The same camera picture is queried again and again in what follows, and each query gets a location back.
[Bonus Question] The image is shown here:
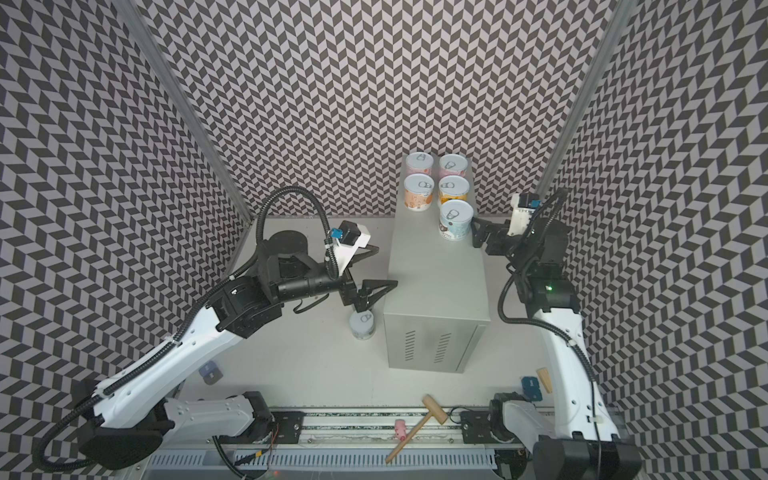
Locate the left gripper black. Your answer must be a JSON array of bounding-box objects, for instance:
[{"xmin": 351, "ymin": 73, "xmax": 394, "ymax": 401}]
[{"xmin": 273, "ymin": 261, "xmax": 399, "ymax": 314}]

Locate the orange label can front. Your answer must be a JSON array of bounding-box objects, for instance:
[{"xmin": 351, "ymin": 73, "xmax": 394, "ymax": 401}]
[{"xmin": 438, "ymin": 175, "xmax": 471, "ymax": 204}]

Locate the pink label can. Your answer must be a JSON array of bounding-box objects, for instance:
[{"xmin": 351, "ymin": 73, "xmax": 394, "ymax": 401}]
[
  {"xmin": 438, "ymin": 154, "xmax": 470, "ymax": 179},
  {"xmin": 404, "ymin": 152, "xmax": 434, "ymax": 176}
]

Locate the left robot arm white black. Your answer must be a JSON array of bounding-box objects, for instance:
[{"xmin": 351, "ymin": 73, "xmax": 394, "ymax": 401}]
[{"xmin": 32, "ymin": 185, "xmax": 398, "ymax": 473}]

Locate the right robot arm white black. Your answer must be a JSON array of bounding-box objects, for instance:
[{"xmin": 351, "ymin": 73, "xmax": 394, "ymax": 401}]
[{"xmin": 471, "ymin": 188, "xmax": 642, "ymax": 479}]

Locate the can teal label right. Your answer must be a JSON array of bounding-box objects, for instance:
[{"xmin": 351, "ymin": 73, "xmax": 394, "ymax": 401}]
[{"xmin": 348, "ymin": 310, "xmax": 375, "ymax": 340}]

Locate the grey metal cabinet box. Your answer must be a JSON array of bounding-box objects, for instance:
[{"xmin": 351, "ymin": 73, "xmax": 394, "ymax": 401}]
[{"xmin": 383, "ymin": 174, "xmax": 491, "ymax": 373}]

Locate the wooden mallet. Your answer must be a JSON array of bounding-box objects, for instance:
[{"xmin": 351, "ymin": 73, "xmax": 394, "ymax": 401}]
[{"xmin": 385, "ymin": 395, "xmax": 449, "ymax": 465}]

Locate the small wooden block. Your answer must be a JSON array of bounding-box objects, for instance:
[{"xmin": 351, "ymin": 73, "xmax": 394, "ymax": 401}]
[{"xmin": 536, "ymin": 367, "xmax": 553, "ymax": 395}]

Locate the small pink toy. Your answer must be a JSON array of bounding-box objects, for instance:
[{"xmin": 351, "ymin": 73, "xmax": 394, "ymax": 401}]
[{"xmin": 394, "ymin": 419, "xmax": 407, "ymax": 441}]

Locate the small blue box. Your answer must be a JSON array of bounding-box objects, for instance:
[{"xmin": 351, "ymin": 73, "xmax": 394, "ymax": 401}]
[{"xmin": 521, "ymin": 376, "xmax": 543, "ymax": 403}]

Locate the small blue grey block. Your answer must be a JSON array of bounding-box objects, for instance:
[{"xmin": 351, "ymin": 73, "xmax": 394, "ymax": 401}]
[{"xmin": 198, "ymin": 360, "xmax": 223, "ymax": 386}]

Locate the white vent grille strip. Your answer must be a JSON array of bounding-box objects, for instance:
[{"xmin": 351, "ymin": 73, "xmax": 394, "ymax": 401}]
[{"xmin": 148, "ymin": 448, "xmax": 497, "ymax": 472}]

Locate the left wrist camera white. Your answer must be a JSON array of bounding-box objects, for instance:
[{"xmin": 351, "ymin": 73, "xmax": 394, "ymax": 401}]
[{"xmin": 331, "ymin": 220, "xmax": 371, "ymax": 275}]

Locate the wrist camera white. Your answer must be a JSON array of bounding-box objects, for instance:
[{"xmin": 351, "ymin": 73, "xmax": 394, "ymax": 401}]
[
  {"xmin": 507, "ymin": 193, "xmax": 541, "ymax": 236},
  {"xmin": 331, "ymin": 220, "xmax": 371, "ymax": 275}
]

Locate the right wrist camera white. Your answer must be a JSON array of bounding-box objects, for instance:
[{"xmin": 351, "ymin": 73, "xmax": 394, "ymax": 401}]
[{"xmin": 507, "ymin": 193, "xmax": 541, "ymax": 236}]

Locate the aluminium rail frame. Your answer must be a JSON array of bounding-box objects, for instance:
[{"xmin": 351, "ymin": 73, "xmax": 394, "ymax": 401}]
[{"xmin": 116, "ymin": 406, "xmax": 643, "ymax": 480}]

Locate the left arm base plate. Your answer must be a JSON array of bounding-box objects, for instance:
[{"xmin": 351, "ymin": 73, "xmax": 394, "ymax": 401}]
[{"xmin": 219, "ymin": 411, "xmax": 305, "ymax": 445}]

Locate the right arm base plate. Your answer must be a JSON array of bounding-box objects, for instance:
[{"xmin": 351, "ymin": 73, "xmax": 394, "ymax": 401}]
[{"xmin": 460, "ymin": 410, "xmax": 551, "ymax": 450}]

